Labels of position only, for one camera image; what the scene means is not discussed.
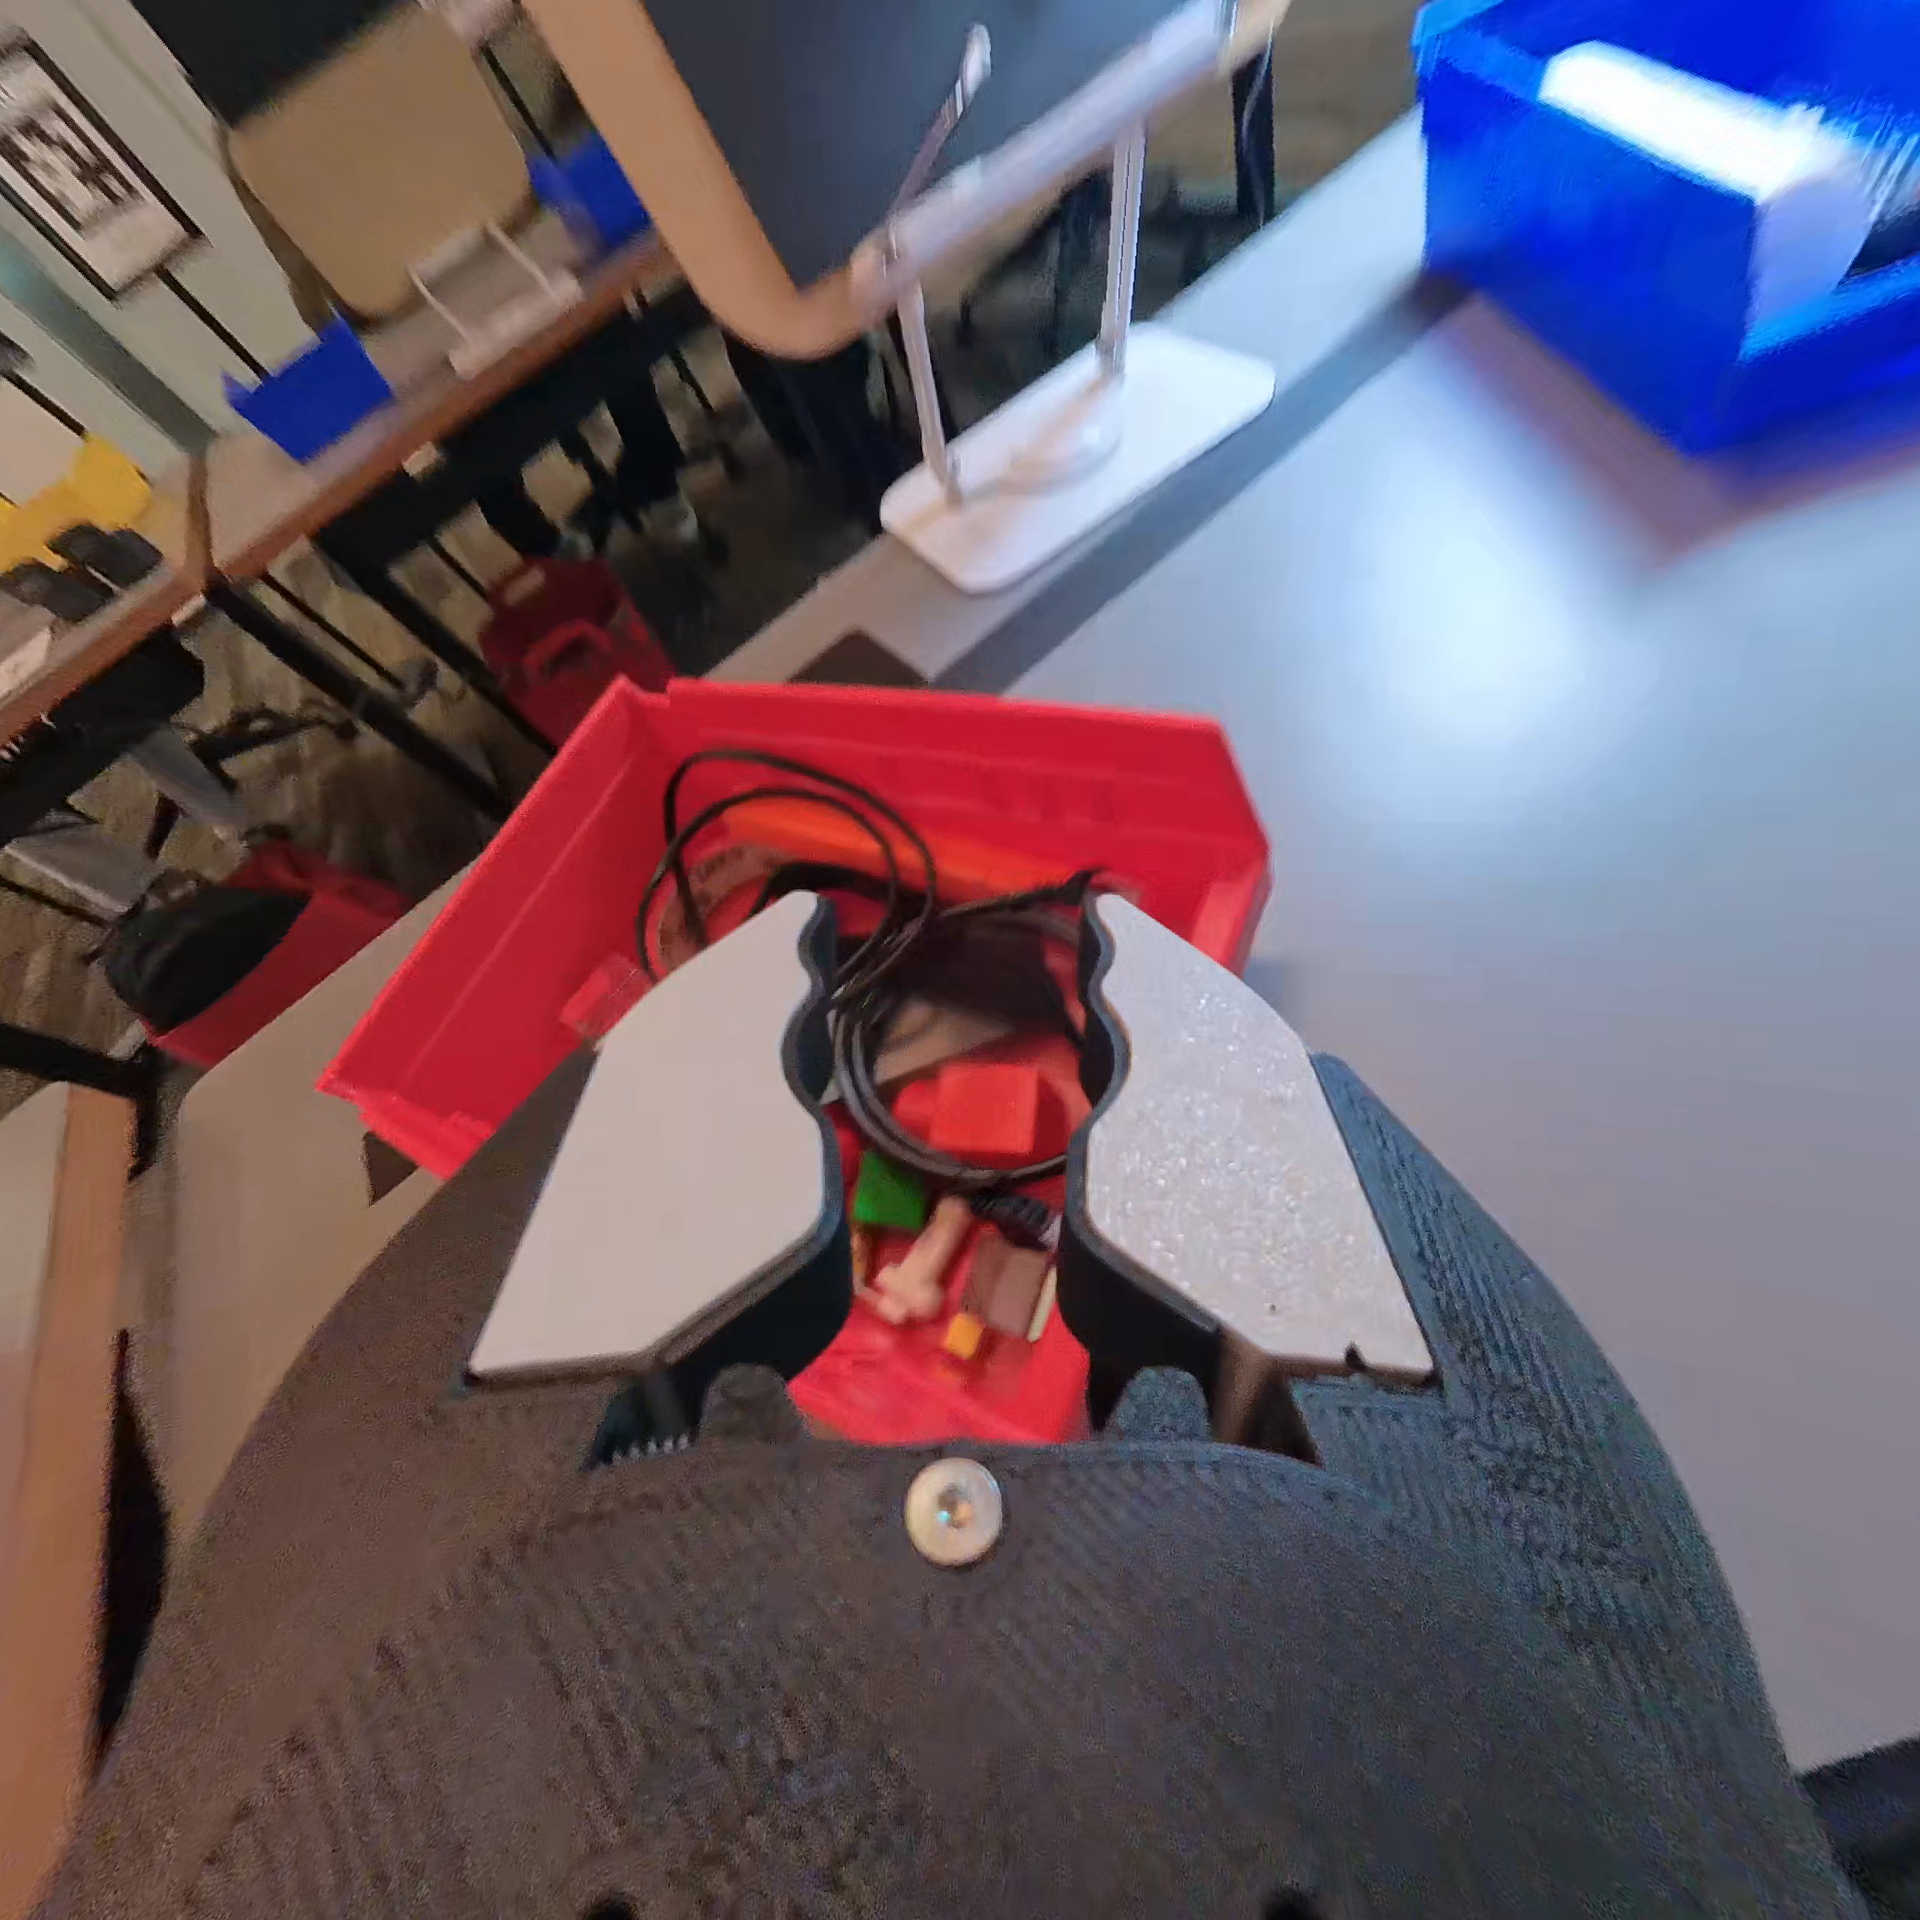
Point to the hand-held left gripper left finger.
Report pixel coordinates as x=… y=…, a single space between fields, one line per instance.
x=675 y=1185

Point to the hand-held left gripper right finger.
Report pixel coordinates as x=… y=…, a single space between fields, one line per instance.
x=1244 y=1185

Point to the red plastic tray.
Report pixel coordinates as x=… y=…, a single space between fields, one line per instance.
x=525 y=961

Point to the blue plastic bin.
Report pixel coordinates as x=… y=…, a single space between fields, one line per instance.
x=1575 y=271

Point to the white bottle black cap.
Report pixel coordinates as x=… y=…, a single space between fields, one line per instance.
x=1695 y=136

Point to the small green block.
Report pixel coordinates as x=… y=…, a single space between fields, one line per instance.
x=885 y=1194

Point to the small brown box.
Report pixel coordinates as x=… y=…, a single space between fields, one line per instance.
x=1008 y=1282

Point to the small beige toy figure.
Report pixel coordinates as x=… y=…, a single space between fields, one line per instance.
x=921 y=1260

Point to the small red block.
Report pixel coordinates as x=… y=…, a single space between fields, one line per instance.
x=984 y=1108

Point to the small orange block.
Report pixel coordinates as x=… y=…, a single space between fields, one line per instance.
x=960 y=1335

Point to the red fabric bin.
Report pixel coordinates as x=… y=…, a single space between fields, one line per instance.
x=579 y=644
x=300 y=961

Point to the black bag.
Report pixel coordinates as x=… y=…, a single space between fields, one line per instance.
x=196 y=938

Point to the grey table with wood edge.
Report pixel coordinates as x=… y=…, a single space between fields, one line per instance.
x=44 y=1424

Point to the wooden top desk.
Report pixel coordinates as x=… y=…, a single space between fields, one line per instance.
x=376 y=434

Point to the small blue bin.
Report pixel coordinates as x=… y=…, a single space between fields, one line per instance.
x=308 y=399

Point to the yellow tool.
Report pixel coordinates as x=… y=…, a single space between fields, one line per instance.
x=76 y=504

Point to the black panel on white stand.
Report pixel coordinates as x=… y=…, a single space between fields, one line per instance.
x=901 y=150

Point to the black and beige panel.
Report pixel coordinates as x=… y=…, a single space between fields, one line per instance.
x=376 y=164

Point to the black white marker sign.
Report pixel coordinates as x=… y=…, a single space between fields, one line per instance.
x=76 y=164

